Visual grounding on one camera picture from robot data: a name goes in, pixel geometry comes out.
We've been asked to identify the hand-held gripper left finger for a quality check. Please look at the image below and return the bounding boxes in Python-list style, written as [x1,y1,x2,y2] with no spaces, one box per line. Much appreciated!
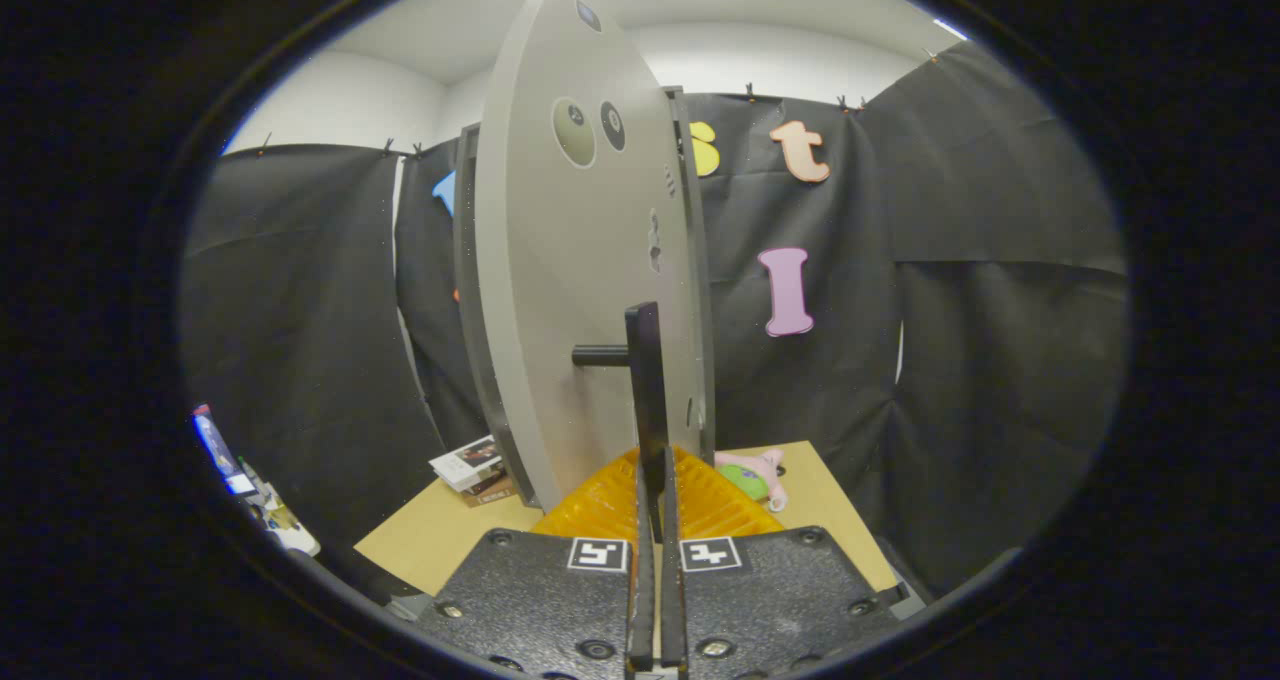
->
[415,447,657,679]

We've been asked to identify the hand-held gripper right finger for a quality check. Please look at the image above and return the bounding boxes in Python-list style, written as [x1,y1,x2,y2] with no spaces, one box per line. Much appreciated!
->
[660,447,906,679]

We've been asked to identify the light grey shoe cabinet door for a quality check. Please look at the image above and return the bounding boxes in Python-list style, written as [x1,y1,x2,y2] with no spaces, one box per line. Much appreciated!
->
[480,0,701,513]

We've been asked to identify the grey shoe cabinet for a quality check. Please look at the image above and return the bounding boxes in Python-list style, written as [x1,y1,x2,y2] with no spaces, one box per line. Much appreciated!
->
[453,85,717,509]

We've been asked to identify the pink and green plush toy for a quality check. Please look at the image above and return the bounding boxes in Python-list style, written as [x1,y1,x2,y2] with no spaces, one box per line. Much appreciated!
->
[713,448,791,513]

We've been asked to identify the stack of books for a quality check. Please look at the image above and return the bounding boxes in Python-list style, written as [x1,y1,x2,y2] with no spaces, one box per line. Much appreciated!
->
[428,436,519,508]

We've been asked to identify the black backdrop cloth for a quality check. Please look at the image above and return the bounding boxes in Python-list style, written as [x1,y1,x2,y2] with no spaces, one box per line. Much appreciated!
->
[178,40,1131,601]

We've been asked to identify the pile of assorted colourful items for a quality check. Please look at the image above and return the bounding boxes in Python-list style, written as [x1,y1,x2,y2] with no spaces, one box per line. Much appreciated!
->
[190,403,321,559]

